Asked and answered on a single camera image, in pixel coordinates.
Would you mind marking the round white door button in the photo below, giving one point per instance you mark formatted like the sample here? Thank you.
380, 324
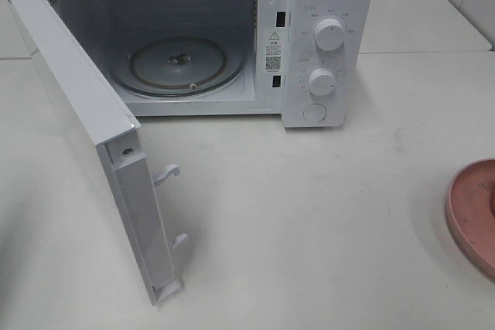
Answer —
314, 113

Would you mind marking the white timer knob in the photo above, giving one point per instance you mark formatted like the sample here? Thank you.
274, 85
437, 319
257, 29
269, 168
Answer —
321, 82

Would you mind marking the white microwave door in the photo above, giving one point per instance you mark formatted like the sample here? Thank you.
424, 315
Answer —
102, 135

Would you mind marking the pink round plate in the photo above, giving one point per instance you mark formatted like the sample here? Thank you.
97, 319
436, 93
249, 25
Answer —
468, 214

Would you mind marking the burger with lettuce and tomato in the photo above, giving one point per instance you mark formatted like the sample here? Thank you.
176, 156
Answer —
492, 203

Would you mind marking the white warning label sticker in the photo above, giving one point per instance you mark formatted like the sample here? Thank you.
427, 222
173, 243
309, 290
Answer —
273, 47

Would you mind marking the glass microwave turntable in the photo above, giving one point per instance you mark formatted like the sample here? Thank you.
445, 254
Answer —
177, 66

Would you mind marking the white microwave oven body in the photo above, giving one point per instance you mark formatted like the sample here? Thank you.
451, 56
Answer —
103, 27

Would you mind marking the white upper power knob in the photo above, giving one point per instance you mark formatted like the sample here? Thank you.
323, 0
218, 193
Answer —
329, 33

